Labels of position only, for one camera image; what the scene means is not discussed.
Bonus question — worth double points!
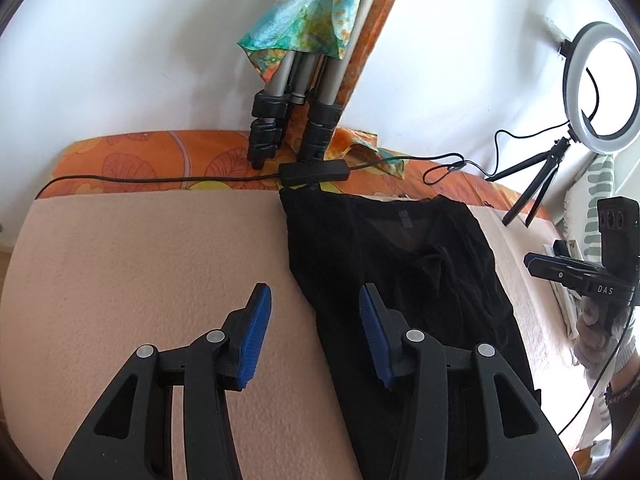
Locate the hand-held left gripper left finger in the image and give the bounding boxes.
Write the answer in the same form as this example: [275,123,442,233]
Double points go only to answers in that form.
[52,282,273,480]

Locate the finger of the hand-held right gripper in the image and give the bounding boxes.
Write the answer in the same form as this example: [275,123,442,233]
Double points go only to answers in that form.
[551,240,588,262]
[523,253,606,288]

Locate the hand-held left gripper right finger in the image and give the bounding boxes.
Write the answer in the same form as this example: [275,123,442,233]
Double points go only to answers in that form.
[359,282,573,480]

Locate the black t-shirt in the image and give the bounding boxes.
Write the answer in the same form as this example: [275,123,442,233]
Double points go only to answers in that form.
[278,187,543,480]

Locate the person's right hand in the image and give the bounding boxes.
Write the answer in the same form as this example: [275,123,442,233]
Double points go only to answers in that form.
[572,300,633,378]

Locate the green white striped pillow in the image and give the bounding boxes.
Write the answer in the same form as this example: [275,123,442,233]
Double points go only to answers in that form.
[562,152,640,271]

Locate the small black tripod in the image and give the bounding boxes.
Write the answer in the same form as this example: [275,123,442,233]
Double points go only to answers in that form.
[485,135,576,228]

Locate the pink towel blanket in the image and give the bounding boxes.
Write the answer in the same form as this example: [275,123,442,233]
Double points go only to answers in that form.
[0,187,581,480]

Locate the orange green crumpled cloth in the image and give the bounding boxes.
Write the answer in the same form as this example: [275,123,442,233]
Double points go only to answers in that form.
[332,127,408,181]

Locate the orange floral bedsheet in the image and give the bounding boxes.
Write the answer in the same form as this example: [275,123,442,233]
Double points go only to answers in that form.
[37,129,566,231]

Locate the folded silver tripod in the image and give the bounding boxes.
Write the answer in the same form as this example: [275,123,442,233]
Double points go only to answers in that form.
[246,0,393,171]

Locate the colourful silk scarf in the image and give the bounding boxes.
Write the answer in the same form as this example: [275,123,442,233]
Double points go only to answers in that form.
[237,0,378,83]

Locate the cream strappy folded garment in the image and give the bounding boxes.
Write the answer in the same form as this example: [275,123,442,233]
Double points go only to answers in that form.
[550,280,583,338]

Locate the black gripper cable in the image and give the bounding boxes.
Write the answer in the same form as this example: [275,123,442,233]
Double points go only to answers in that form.
[557,275,640,436]

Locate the dark bead bracelet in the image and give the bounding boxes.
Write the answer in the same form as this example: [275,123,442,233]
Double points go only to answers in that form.
[604,382,640,406]

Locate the black ring light cable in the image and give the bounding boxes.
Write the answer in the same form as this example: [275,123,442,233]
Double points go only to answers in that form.
[37,127,573,200]

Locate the white ring light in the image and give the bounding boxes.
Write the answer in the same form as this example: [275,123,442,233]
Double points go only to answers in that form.
[557,21,640,153]

